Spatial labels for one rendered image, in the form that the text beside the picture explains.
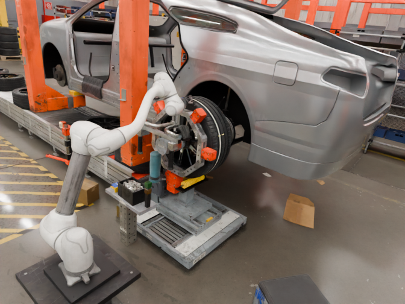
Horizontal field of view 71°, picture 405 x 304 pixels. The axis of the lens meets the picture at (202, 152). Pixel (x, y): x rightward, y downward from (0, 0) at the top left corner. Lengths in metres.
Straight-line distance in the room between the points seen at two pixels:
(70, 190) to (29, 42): 2.55
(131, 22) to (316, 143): 1.56
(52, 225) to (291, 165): 1.61
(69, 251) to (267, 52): 1.76
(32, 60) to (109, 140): 2.61
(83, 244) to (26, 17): 2.90
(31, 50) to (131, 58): 1.93
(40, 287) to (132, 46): 1.66
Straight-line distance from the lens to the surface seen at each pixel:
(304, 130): 2.09
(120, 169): 2.88
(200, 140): 2.06
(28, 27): 4.03
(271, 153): 2.23
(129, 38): 2.33
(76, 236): 1.73
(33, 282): 1.98
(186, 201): 2.61
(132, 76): 2.34
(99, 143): 1.56
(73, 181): 1.77
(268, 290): 1.87
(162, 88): 1.85
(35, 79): 4.09
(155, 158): 2.30
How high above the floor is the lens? 1.68
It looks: 23 degrees down
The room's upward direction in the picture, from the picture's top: 6 degrees clockwise
